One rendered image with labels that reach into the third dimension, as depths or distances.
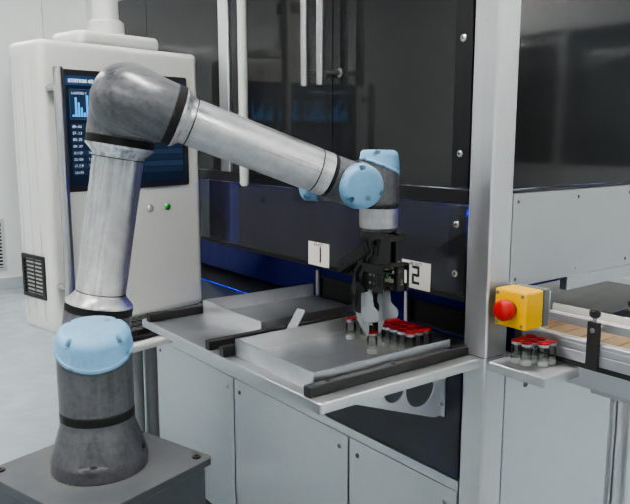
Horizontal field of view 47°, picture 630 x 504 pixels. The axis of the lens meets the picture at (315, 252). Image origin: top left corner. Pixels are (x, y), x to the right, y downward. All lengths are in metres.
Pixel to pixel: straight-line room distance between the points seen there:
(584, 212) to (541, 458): 0.55
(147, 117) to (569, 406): 1.13
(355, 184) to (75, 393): 0.54
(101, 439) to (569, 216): 1.03
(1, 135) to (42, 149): 4.70
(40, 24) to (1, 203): 1.56
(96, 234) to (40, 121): 0.72
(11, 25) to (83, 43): 4.73
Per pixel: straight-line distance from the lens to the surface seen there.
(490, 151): 1.40
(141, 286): 2.11
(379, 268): 1.35
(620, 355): 1.42
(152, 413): 2.37
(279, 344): 1.51
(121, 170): 1.24
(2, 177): 6.64
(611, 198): 1.75
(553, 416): 1.71
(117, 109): 1.14
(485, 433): 1.52
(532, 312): 1.39
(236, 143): 1.14
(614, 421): 1.51
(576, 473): 1.86
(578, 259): 1.66
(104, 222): 1.25
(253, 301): 1.86
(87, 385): 1.15
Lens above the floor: 1.32
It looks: 9 degrees down
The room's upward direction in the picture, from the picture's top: straight up
